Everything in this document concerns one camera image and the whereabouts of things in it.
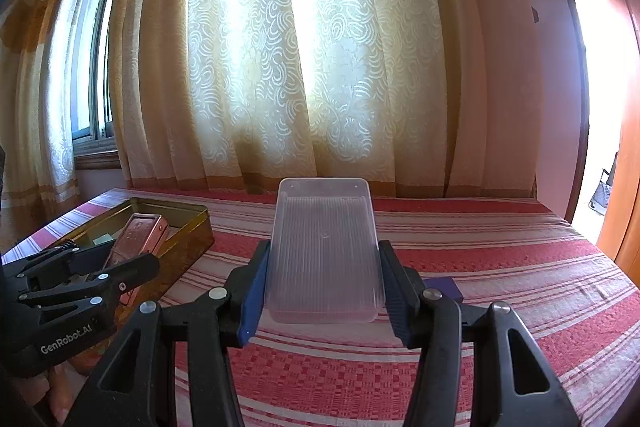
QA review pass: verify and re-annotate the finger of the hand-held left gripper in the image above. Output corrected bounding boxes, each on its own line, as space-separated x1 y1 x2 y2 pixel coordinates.
17 253 162 323
0 243 83 293

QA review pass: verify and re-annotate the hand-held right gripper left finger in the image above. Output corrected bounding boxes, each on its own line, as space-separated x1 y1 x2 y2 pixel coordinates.
65 239 273 427

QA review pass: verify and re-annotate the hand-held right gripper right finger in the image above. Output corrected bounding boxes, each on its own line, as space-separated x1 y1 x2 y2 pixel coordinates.
377 239 581 427

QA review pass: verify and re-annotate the copper metal box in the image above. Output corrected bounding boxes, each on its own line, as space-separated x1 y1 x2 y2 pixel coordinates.
102 213 171 308

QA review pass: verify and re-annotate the clear plastic box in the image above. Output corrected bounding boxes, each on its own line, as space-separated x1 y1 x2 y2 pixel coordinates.
264 177 387 324

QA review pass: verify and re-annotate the small purple box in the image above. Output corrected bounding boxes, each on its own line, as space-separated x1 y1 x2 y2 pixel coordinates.
422 276 463 303

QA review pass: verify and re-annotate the red striped bedspread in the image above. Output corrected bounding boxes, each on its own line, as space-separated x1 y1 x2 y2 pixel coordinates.
0 187 640 427

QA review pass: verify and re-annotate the cream patterned curtain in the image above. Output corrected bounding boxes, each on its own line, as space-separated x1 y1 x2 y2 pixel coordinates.
0 0 117 210
107 0 543 198

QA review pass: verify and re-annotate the window with metal frame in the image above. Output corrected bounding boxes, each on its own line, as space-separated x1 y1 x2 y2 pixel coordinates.
65 0 132 158

